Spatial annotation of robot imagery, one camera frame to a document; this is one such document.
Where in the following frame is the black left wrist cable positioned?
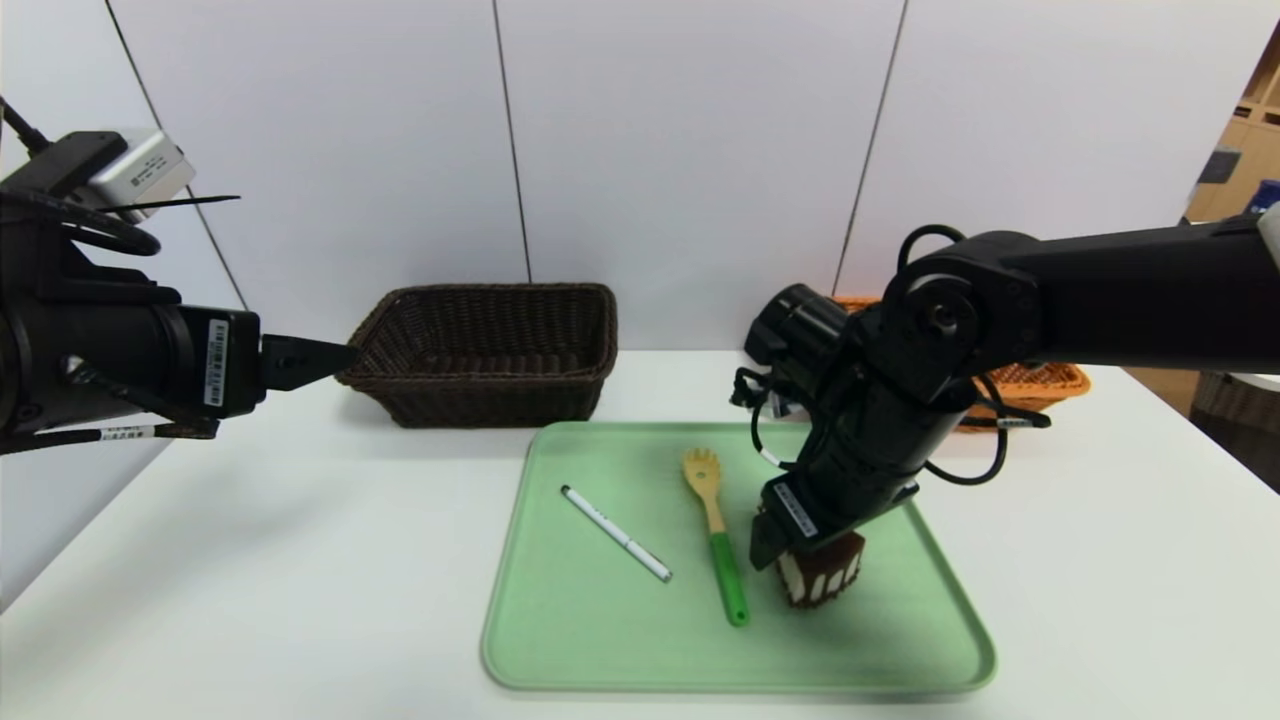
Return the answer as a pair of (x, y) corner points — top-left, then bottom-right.
(0, 95), (161, 256)

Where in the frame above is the wooden shelf cabinet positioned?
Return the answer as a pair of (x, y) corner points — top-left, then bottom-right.
(1185, 20), (1280, 223)

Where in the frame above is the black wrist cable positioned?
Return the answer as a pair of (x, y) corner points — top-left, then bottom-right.
(0, 95), (161, 256)
(733, 225), (1051, 488)

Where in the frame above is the yellow pasta spoon green handle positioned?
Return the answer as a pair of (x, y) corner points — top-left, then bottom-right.
(681, 447), (749, 627)

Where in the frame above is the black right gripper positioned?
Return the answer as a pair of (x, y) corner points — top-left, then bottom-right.
(749, 388), (961, 572)

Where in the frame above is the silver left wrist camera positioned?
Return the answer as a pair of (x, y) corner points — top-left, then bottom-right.
(85, 128), (198, 213)

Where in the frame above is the chocolate blueberry cake slice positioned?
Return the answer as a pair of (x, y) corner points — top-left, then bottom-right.
(778, 532), (866, 609)

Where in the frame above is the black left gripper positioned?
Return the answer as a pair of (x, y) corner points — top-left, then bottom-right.
(18, 294), (359, 425)

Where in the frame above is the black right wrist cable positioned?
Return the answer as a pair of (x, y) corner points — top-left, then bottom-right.
(733, 225), (1051, 488)

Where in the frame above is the white pen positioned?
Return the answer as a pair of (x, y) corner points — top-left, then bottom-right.
(560, 485), (672, 582)

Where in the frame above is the grey woven storage basket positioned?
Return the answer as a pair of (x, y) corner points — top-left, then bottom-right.
(1190, 372), (1280, 433)

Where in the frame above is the orange wicker basket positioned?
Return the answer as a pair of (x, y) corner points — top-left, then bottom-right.
(838, 296), (1092, 433)

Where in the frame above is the dark brown wicker basket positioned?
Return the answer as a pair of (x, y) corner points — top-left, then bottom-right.
(335, 284), (618, 430)

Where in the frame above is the light green plastic tray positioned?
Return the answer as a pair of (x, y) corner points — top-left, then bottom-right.
(481, 421), (997, 693)

